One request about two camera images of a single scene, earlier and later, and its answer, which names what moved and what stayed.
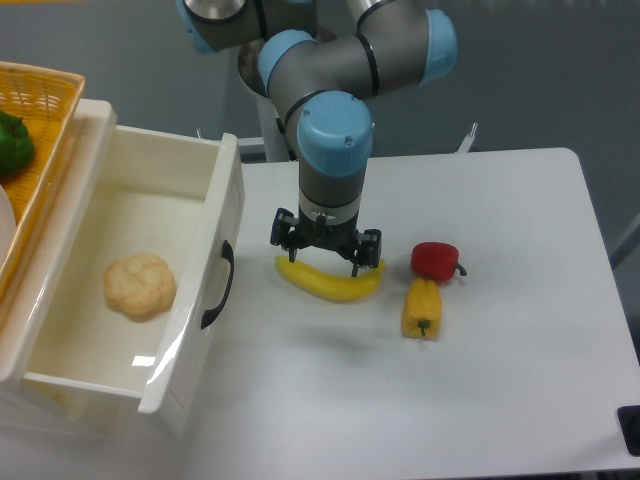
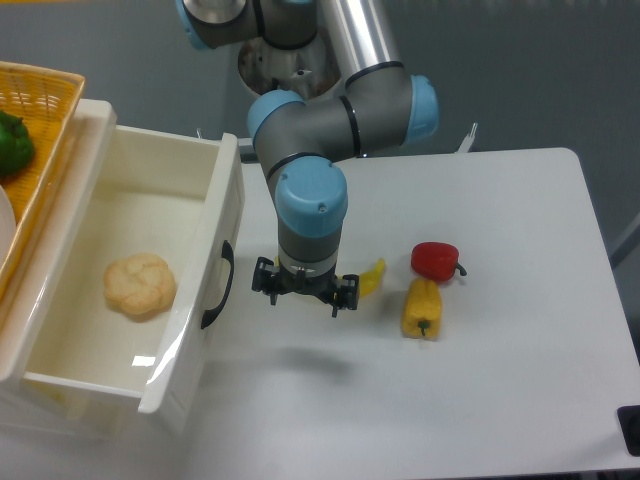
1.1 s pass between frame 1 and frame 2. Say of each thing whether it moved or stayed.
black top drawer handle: stayed
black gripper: moved
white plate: stayed
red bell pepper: stayed
